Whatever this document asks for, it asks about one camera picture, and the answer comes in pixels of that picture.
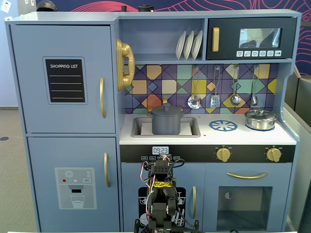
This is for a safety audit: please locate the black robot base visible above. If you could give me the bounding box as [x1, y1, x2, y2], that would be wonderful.
[134, 217, 200, 233]

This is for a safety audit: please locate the steel pot lid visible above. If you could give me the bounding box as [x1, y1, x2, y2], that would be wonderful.
[244, 109, 277, 120]

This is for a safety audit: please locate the gray toy pot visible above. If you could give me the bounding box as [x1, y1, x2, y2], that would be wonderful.
[147, 109, 186, 135]

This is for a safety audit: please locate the digital clock display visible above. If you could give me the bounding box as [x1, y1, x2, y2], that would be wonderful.
[152, 146, 169, 155]

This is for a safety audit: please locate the gray toy sink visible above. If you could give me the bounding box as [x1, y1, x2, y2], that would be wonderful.
[131, 116, 201, 138]

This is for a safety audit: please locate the steel slotted spoon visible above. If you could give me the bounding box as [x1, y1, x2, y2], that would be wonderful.
[187, 65, 202, 109]

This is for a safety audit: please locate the steel slotted spatula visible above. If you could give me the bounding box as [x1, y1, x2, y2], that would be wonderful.
[210, 65, 222, 109]

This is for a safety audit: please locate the blue burner decal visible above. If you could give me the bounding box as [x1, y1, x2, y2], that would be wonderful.
[208, 119, 238, 133]

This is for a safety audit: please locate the blue dishwasher door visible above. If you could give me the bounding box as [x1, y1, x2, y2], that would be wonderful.
[121, 162, 205, 233]

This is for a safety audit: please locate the gold toy telephone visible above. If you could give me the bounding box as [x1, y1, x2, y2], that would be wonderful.
[115, 38, 136, 92]

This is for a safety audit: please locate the white toy plate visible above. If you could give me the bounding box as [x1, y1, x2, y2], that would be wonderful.
[175, 30, 187, 60]
[183, 30, 194, 60]
[191, 30, 204, 60]

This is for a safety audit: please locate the gold stove knob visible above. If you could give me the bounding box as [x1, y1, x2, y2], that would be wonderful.
[266, 147, 282, 163]
[216, 147, 231, 163]

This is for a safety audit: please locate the black dishwasher decal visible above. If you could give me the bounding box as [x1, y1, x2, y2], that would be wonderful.
[138, 186, 187, 229]

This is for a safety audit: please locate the steel ladle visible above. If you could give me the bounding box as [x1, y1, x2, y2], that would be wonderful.
[230, 64, 242, 106]

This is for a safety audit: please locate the black shopping list chalkboard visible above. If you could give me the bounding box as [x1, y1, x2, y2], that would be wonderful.
[42, 56, 88, 105]

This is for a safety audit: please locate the blue oven door with window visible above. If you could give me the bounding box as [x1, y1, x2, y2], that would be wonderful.
[204, 163, 293, 233]

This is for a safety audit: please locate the black control panel strip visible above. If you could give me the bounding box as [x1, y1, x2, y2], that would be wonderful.
[120, 145, 296, 164]

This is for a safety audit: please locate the small steel spoon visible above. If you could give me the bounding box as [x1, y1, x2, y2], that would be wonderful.
[250, 64, 260, 106]

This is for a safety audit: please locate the steel toy pot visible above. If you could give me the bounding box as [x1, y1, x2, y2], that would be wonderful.
[244, 113, 278, 131]

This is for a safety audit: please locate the black microwave door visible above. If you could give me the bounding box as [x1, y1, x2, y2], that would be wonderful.
[206, 17, 297, 61]

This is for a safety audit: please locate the blue freezer door with dispenser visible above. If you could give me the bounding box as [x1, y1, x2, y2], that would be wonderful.
[27, 136, 120, 233]

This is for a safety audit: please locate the blue fridge door with chalkboard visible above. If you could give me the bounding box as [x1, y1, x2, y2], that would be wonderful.
[10, 24, 116, 134]

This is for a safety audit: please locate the blue toy kitchen unit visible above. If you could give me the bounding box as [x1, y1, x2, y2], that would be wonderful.
[4, 9, 302, 233]

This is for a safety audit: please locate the black helmet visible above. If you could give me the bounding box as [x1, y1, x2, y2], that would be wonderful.
[36, 0, 58, 12]

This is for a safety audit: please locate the gold fridge door handle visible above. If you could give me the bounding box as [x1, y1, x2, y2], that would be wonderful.
[99, 77, 107, 119]

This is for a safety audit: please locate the gold freezer door handle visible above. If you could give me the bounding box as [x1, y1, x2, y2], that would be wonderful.
[104, 152, 111, 188]

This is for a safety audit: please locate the gold dishwasher door handle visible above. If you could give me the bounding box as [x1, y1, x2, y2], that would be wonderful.
[192, 186, 197, 219]

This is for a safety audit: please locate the gold microwave handle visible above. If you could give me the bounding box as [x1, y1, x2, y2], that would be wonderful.
[212, 27, 220, 52]

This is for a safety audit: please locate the black power cable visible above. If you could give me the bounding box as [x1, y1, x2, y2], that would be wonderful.
[167, 196, 195, 230]

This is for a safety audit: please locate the gold oven door handle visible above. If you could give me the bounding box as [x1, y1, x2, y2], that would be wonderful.
[226, 171, 269, 180]

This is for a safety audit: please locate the white wall outlet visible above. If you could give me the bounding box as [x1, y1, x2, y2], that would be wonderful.
[0, 0, 13, 13]

